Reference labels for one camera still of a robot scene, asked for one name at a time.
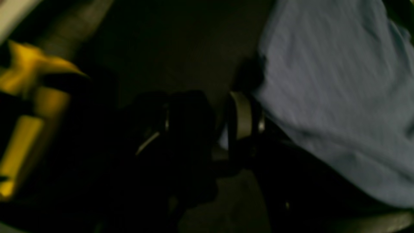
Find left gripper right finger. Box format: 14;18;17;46
227;92;413;233

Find black table cloth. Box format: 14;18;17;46
0;0;278;233

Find yellow handled pliers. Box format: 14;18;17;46
1;41;89;202

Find light blue t-shirt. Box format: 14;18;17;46
219;0;414;209

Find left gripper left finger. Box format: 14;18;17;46
0;91;217;233

